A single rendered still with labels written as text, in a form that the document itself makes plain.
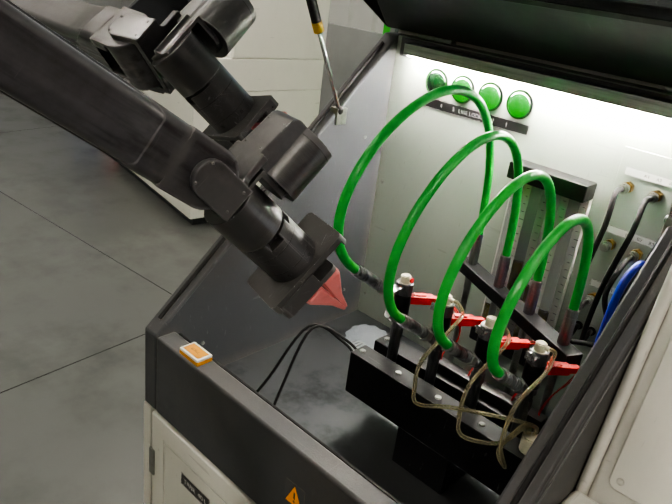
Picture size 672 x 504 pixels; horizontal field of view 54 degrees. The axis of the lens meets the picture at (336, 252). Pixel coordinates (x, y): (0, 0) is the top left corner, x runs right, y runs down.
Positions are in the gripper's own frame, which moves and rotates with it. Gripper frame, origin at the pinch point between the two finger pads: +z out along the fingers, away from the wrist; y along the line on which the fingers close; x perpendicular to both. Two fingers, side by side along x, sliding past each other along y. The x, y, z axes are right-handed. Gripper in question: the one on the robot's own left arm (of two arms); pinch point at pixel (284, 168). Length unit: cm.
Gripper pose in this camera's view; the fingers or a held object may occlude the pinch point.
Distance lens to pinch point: 83.2
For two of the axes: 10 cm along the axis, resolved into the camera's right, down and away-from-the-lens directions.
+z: 5.9, 6.1, 5.3
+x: -5.9, 7.7, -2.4
